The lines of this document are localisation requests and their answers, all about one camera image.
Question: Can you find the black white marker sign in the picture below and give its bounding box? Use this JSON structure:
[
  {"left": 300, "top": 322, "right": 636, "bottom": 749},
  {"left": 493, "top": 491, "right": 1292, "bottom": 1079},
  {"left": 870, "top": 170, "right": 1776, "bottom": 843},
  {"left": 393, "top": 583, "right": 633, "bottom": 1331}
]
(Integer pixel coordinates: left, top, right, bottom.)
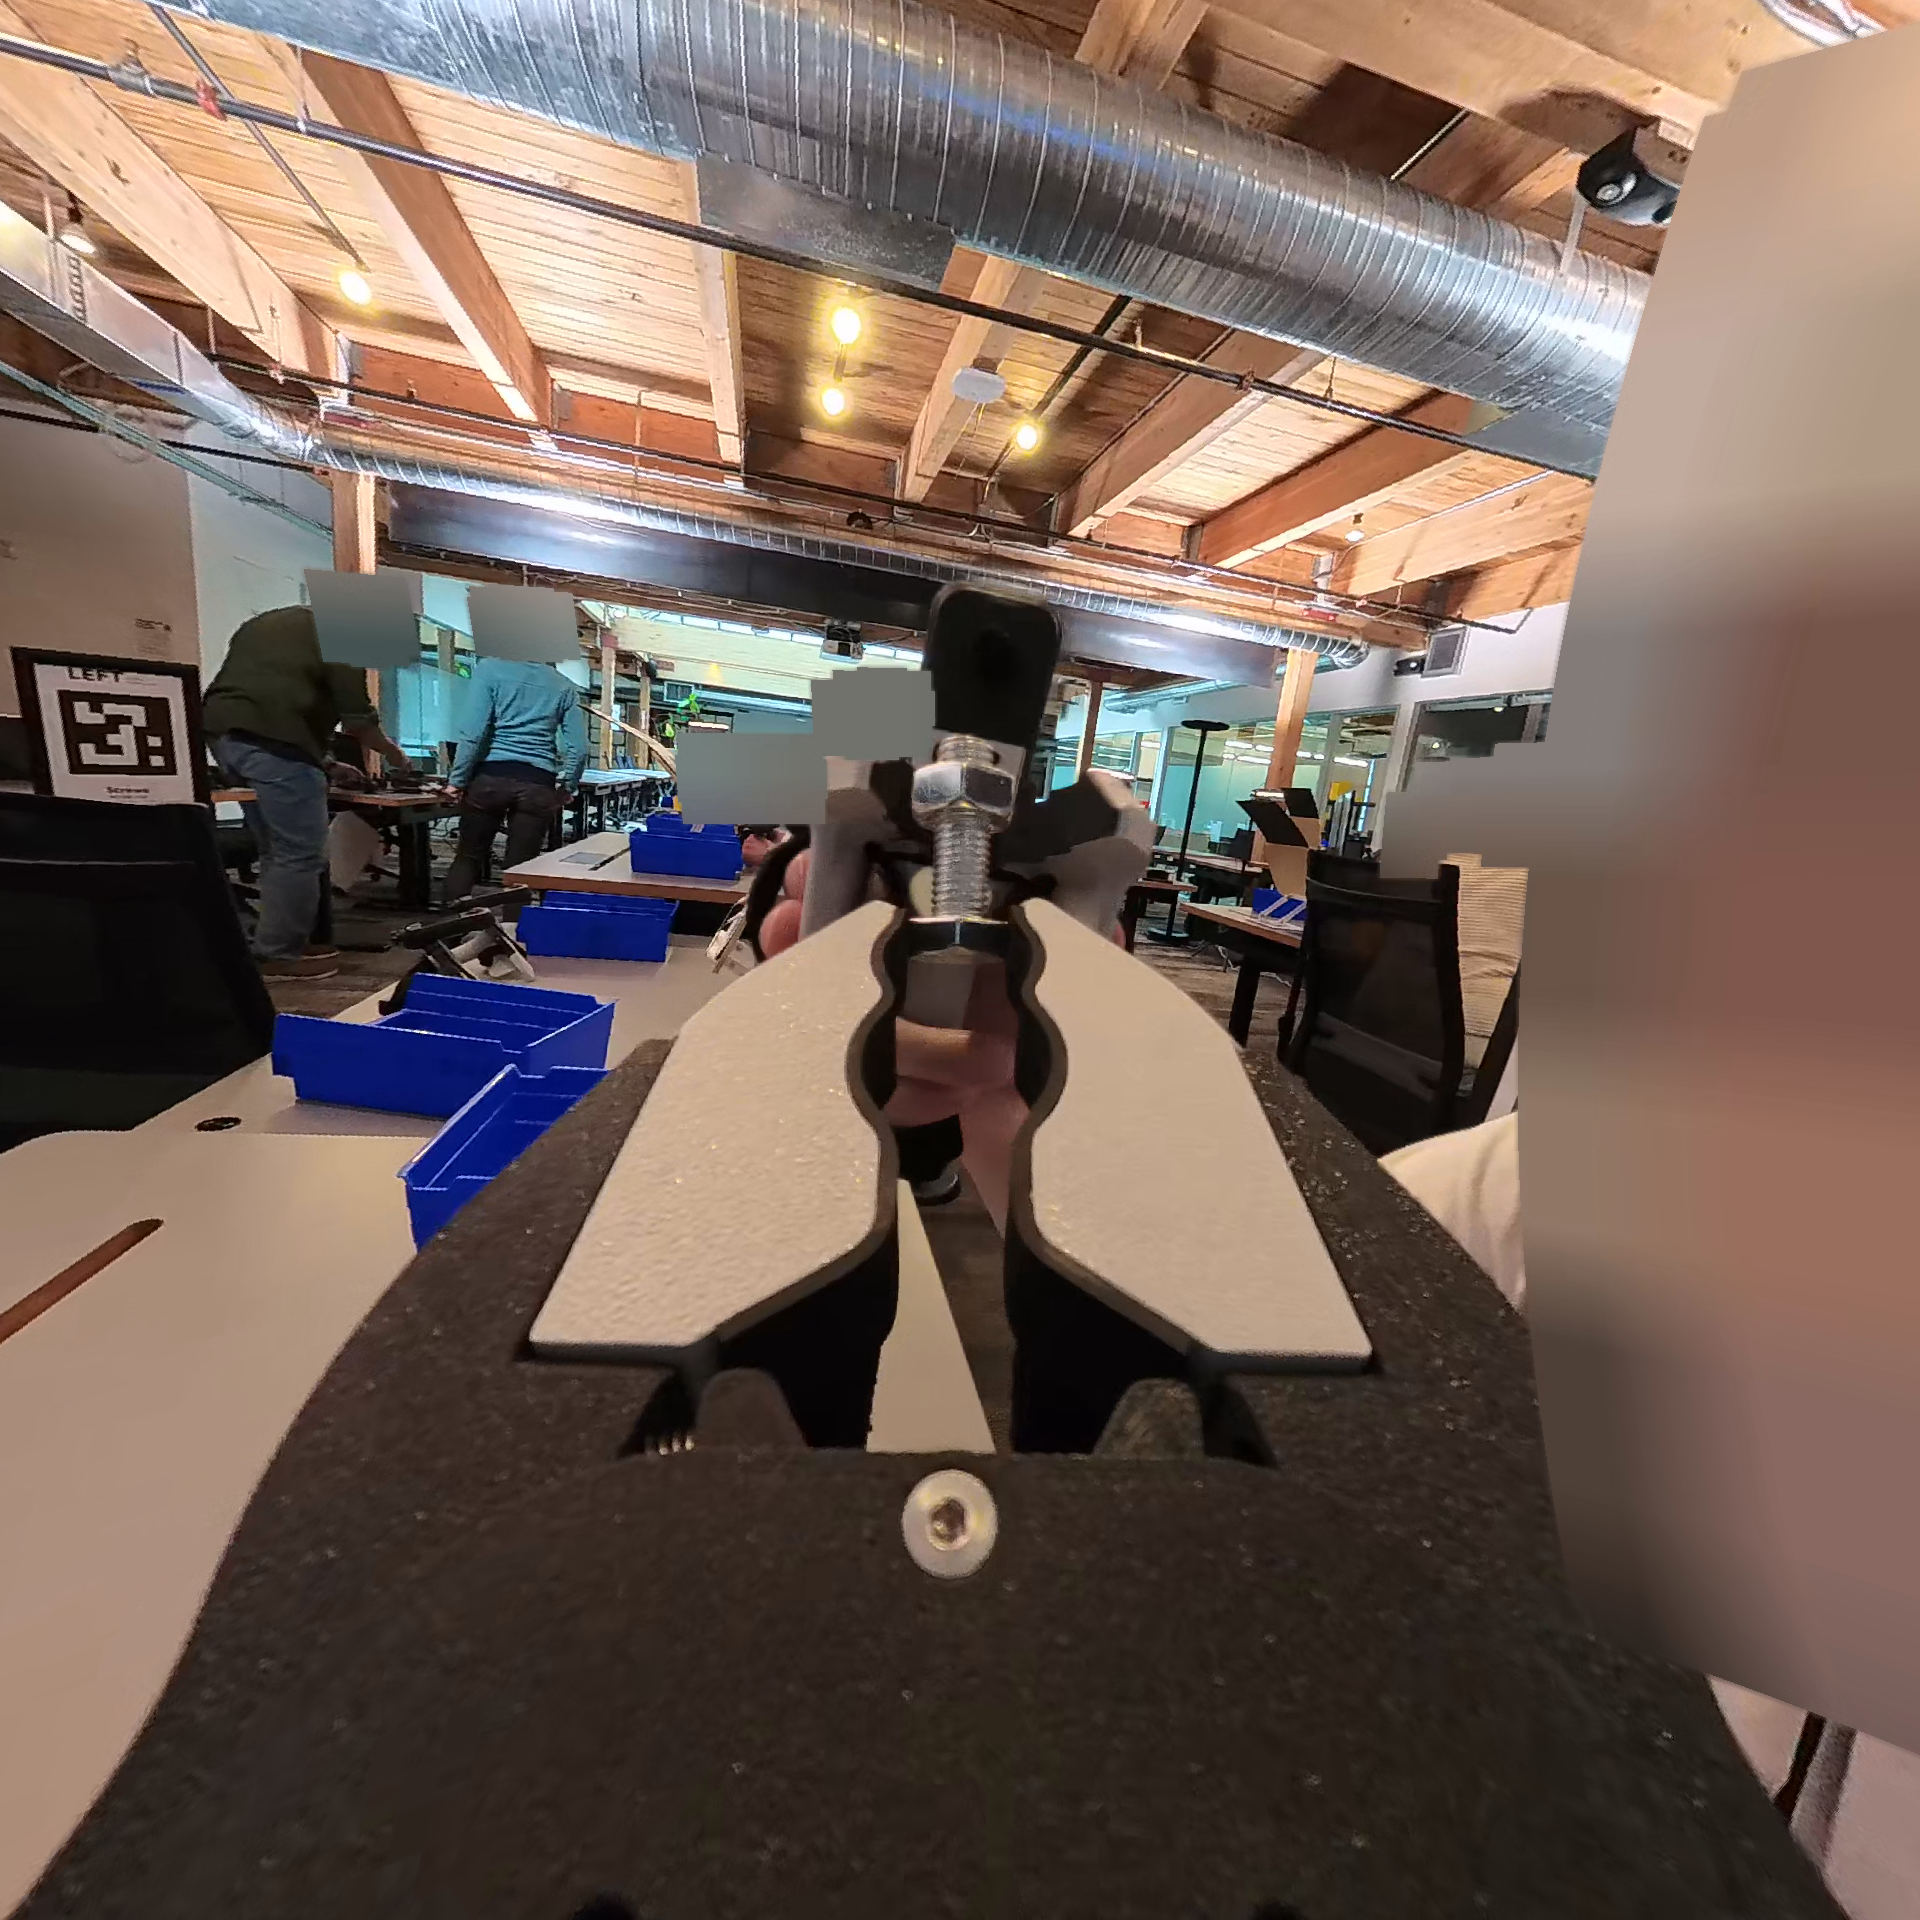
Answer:
[{"left": 11, "top": 647, "right": 206, "bottom": 806}]

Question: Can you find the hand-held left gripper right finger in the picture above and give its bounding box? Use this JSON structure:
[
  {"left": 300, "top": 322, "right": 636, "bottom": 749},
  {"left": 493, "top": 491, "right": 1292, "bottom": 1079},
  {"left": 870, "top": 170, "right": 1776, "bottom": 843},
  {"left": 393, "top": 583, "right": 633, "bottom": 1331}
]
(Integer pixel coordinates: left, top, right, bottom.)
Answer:
[{"left": 1004, "top": 904, "right": 1379, "bottom": 1451}]

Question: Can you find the black shoulder strap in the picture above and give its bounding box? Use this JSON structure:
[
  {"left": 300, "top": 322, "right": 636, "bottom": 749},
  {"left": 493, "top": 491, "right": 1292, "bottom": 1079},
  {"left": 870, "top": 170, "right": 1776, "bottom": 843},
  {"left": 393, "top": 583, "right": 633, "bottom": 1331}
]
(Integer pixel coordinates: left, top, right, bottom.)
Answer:
[{"left": 1772, "top": 1711, "right": 1838, "bottom": 1833}]

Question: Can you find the black mesh chair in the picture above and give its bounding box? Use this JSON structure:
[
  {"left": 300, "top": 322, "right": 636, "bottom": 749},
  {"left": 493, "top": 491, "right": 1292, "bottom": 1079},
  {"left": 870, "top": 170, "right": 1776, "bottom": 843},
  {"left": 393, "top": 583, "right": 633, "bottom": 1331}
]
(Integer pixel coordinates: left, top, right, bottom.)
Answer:
[{"left": 1285, "top": 865, "right": 1517, "bottom": 1158}]

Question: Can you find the black office chair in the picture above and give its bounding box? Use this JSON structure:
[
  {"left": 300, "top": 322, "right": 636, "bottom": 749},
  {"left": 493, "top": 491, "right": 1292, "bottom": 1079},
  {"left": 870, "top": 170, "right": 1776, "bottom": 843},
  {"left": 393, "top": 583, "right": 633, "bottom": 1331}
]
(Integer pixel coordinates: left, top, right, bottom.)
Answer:
[{"left": 2, "top": 790, "right": 279, "bottom": 1149}]

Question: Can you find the black ceiling camera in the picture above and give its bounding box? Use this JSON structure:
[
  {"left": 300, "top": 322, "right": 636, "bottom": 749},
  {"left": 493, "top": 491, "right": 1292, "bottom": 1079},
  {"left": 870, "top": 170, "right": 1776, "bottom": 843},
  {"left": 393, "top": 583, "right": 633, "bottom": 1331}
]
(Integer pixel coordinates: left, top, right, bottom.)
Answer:
[{"left": 1574, "top": 122, "right": 1685, "bottom": 233}]

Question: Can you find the person's right hand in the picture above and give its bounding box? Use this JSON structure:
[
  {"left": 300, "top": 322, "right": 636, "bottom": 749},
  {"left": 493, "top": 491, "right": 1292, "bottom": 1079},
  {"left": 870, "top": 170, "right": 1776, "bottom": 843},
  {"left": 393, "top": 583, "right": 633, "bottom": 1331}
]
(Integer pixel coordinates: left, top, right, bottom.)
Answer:
[{"left": 751, "top": 850, "right": 1040, "bottom": 1208}]

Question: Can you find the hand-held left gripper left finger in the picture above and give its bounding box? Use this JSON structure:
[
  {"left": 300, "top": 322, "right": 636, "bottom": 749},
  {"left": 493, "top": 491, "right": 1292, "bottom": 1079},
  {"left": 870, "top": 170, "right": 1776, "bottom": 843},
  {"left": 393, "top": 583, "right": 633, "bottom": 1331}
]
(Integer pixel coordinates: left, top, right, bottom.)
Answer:
[{"left": 524, "top": 904, "right": 906, "bottom": 1449}]

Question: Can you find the blue plastic bin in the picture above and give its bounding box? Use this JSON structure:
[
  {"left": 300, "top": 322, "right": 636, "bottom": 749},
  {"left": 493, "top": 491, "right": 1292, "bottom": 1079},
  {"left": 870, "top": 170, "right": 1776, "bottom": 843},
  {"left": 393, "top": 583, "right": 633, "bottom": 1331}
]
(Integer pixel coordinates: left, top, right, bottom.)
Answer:
[
  {"left": 517, "top": 892, "right": 677, "bottom": 965},
  {"left": 272, "top": 974, "right": 617, "bottom": 1122},
  {"left": 400, "top": 1059, "right": 611, "bottom": 1247},
  {"left": 631, "top": 811, "right": 747, "bottom": 881}
]

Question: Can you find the silver hex bolt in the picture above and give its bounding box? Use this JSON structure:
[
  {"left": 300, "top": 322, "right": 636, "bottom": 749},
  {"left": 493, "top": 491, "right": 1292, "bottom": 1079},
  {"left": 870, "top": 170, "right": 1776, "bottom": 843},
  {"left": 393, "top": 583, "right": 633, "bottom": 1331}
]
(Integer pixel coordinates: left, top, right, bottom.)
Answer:
[{"left": 908, "top": 736, "right": 1029, "bottom": 925}]

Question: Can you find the silver hex nut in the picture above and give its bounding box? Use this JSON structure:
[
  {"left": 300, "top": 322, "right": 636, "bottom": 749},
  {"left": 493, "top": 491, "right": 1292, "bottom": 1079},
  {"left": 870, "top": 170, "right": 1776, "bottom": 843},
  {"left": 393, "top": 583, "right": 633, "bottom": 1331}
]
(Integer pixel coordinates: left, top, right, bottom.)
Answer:
[{"left": 899, "top": 917, "right": 1031, "bottom": 1029}]

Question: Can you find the silver ceiling duct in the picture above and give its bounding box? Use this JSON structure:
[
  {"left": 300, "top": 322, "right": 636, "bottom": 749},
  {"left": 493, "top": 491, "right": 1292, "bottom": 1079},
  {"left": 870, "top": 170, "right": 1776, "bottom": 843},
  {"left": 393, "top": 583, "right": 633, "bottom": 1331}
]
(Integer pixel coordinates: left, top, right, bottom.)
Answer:
[
  {"left": 2, "top": 211, "right": 1370, "bottom": 656},
  {"left": 181, "top": 2, "right": 1652, "bottom": 438}
]

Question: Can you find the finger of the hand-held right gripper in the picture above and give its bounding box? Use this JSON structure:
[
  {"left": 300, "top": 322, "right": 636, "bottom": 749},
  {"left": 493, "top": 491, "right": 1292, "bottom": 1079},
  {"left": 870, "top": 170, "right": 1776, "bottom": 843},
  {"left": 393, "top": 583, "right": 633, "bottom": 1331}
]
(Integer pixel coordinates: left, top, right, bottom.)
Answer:
[
  {"left": 1006, "top": 772, "right": 1160, "bottom": 942},
  {"left": 797, "top": 758, "right": 920, "bottom": 942}
]

